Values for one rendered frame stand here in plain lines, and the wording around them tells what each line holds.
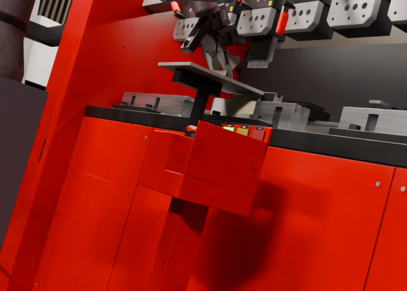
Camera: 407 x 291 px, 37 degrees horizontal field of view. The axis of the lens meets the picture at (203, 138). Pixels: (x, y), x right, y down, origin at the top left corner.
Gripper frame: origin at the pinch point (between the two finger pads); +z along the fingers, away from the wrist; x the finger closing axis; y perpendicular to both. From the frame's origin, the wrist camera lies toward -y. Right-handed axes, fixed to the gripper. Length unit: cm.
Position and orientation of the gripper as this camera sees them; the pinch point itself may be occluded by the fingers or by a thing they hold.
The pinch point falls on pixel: (222, 77)
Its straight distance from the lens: 178.9
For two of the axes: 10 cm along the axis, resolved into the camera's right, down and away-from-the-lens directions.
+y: 7.9, -4.2, 4.5
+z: 3.1, 9.0, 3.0
